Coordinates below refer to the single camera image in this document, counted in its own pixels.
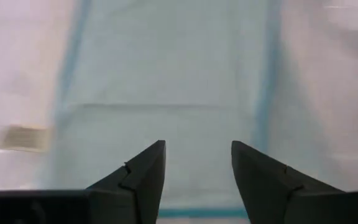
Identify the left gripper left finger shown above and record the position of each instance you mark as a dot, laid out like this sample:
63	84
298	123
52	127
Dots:
141	183

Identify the light blue microfiber towel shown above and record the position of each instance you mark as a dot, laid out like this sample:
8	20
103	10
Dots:
166	77

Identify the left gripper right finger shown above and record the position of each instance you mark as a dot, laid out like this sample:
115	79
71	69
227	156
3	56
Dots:
259	183

